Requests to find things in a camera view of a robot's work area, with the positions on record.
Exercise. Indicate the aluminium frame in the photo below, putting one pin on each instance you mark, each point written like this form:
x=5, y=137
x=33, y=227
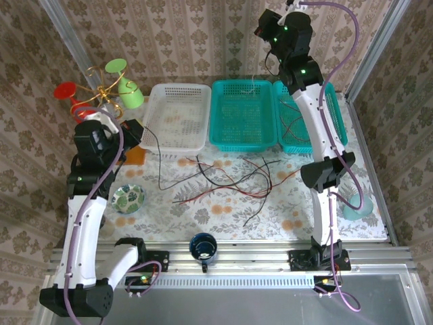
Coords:
x=253, y=254

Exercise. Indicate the green plastic goblet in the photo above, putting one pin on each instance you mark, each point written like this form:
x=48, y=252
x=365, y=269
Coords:
x=130, y=93

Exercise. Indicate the grey metal plate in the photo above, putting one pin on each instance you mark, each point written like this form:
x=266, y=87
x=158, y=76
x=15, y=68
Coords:
x=220, y=304

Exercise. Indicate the red plastic goblet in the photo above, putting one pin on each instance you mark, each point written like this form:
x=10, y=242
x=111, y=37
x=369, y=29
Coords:
x=66, y=90

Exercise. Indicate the orange wooden base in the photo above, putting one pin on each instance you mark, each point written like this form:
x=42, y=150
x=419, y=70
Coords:
x=135, y=157

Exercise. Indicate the dark blue mug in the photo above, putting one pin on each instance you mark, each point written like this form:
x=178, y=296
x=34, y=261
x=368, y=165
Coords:
x=203, y=248

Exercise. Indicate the white plastic basket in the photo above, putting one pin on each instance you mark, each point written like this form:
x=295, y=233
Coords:
x=176, y=115

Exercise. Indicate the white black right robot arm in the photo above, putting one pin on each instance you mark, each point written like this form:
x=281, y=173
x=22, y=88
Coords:
x=318, y=122

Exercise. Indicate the leaf pattern bowl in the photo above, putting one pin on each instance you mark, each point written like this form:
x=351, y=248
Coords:
x=128, y=199

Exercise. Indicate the teal plastic basket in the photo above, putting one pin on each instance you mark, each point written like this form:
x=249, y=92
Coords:
x=242, y=115
x=338, y=115

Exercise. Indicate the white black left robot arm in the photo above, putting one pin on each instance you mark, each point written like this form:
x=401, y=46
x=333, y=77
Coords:
x=81, y=237

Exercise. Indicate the light blue plastic cup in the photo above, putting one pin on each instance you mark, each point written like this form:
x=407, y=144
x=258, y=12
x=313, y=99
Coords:
x=367, y=210

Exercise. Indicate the small circuit board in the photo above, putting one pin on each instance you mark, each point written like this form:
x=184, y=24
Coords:
x=138, y=282
x=324, y=282

